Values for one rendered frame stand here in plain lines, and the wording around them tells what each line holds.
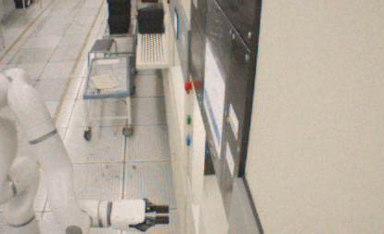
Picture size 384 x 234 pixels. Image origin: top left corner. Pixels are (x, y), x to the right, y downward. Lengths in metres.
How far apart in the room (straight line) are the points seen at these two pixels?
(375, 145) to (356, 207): 0.06
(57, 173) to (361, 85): 0.93
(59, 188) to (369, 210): 0.91
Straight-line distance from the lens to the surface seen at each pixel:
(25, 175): 1.49
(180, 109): 2.42
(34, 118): 1.10
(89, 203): 1.19
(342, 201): 0.37
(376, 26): 0.31
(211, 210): 0.90
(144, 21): 3.88
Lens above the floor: 2.02
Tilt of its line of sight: 30 degrees down
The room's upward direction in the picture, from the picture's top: 2 degrees clockwise
